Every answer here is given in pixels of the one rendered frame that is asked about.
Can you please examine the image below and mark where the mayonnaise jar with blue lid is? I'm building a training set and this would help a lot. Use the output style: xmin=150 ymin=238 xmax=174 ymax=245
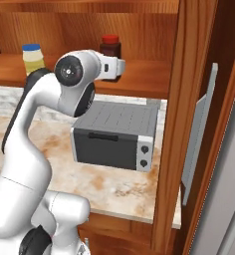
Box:
xmin=21 ymin=43 xmax=46 ymax=77

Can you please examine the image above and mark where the wooden base cabinet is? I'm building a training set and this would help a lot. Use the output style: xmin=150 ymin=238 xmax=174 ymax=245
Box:
xmin=77 ymin=212 xmax=184 ymax=255

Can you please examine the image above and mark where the open wooden wall cabinet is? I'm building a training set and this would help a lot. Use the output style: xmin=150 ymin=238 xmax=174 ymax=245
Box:
xmin=0 ymin=0 xmax=181 ymax=101

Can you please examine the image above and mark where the black toaster oven handle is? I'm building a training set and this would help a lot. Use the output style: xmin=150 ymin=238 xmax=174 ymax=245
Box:
xmin=88 ymin=131 xmax=120 ymax=142

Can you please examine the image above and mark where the grey toaster oven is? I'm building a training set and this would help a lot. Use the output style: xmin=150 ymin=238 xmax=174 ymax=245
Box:
xmin=70 ymin=101 xmax=160 ymax=173

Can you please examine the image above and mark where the dark paprika jar, red lid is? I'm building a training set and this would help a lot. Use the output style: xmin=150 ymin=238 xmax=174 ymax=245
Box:
xmin=100 ymin=34 xmax=122 ymax=84

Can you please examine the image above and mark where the wooden cabinet door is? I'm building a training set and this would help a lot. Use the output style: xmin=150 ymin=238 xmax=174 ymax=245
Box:
xmin=150 ymin=0 xmax=221 ymax=255

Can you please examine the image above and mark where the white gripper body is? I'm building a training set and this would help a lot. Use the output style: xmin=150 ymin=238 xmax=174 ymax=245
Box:
xmin=116 ymin=58 xmax=126 ymax=81

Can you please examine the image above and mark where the grey cabinet door handle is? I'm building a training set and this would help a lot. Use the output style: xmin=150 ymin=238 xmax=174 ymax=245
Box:
xmin=180 ymin=62 xmax=219 ymax=207

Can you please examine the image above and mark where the grey fridge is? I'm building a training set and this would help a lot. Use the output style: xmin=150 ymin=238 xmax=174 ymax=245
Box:
xmin=188 ymin=66 xmax=235 ymax=255

